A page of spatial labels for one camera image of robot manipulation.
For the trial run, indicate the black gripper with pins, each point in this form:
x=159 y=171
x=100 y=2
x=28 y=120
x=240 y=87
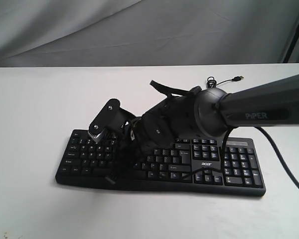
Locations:
x=143 y=134

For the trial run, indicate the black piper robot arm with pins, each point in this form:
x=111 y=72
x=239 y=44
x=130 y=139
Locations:
x=211 y=112

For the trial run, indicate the black acer keyboard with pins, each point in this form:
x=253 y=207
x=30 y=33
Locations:
x=191 y=166

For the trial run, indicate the grey backdrop cloth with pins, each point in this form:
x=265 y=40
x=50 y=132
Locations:
x=82 y=33

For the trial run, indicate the black stand pole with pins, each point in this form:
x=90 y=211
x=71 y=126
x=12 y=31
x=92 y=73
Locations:
x=291 y=45

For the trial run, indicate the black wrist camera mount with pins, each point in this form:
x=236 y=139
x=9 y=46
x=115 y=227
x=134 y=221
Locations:
x=111 y=119

